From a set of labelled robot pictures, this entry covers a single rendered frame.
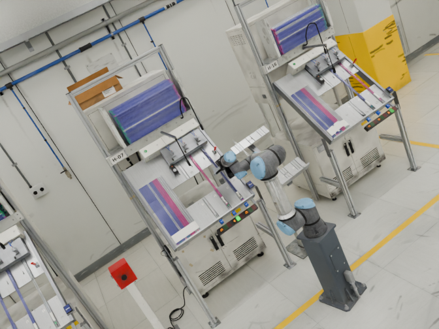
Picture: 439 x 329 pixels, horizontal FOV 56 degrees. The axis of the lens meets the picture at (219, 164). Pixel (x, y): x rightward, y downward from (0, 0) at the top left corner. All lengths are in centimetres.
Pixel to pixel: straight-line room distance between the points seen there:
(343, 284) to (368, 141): 158
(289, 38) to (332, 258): 182
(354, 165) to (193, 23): 233
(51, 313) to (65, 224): 191
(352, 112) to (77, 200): 291
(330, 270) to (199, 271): 111
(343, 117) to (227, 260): 148
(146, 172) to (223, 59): 224
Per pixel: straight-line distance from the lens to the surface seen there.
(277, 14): 378
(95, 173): 463
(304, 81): 362
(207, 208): 296
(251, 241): 351
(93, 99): 336
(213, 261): 341
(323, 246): 265
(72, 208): 469
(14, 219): 314
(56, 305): 298
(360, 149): 397
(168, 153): 308
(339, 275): 283
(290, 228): 249
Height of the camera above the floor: 209
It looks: 21 degrees down
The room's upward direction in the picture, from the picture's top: 27 degrees counter-clockwise
